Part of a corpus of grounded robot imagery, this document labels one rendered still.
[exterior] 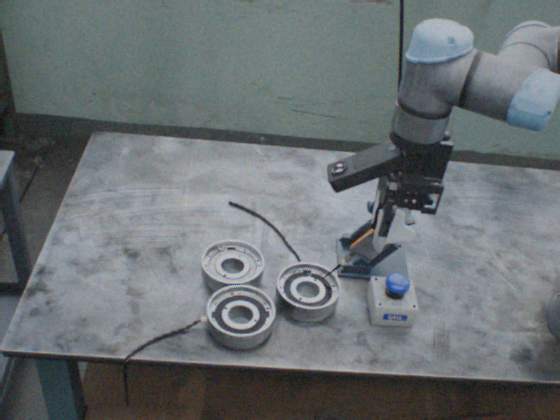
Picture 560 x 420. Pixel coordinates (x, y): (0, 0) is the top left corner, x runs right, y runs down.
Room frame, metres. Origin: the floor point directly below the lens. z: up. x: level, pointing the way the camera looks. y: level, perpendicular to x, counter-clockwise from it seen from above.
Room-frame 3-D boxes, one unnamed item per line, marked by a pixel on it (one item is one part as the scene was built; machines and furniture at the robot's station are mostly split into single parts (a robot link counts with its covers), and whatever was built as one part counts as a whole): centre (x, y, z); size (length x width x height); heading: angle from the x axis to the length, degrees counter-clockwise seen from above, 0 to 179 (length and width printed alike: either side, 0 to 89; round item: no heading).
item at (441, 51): (0.76, -0.16, 1.23); 0.09 x 0.08 x 0.11; 69
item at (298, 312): (0.73, -0.05, 0.82); 0.10 x 0.10 x 0.04
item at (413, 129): (0.76, -0.16, 1.15); 0.08 x 0.08 x 0.05
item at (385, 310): (0.73, -0.20, 0.82); 0.08 x 0.07 x 0.05; 96
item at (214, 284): (0.76, 0.08, 0.82); 0.10 x 0.10 x 0.04
